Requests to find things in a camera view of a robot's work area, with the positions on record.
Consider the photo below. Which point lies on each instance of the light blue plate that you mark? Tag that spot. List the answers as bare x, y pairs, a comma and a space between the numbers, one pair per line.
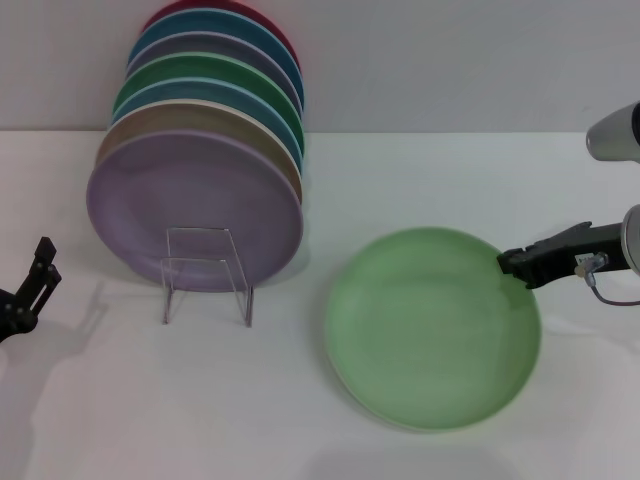
200, 90

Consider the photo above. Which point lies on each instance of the clear acrylic plate rack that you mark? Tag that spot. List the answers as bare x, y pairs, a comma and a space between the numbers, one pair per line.
240, 290

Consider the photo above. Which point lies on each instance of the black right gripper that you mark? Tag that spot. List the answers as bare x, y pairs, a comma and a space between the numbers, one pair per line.
612, 242

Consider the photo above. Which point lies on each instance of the dark green plate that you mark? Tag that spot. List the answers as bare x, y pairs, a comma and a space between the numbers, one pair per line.
200, 67

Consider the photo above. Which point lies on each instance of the dark teal plate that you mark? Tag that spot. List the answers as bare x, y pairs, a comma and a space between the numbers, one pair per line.
210, 22

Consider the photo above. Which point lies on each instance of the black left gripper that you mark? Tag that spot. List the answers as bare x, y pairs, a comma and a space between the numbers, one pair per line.
12, 317

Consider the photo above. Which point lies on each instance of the maroon red plate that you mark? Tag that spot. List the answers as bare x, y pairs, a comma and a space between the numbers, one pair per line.
210, 5

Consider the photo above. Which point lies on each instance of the beige plate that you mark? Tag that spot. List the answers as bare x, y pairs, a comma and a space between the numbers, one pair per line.
210, 117

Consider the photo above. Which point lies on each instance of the grey plate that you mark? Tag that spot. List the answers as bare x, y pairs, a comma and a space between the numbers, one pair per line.
210, 44

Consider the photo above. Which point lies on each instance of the light green plate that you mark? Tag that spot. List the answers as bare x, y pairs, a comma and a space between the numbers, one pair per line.
430, 335

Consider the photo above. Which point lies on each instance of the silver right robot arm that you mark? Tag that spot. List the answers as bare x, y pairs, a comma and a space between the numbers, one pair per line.
615, 135

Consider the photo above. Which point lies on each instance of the lavender purple plate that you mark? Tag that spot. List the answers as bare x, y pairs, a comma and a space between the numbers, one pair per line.
190, 200

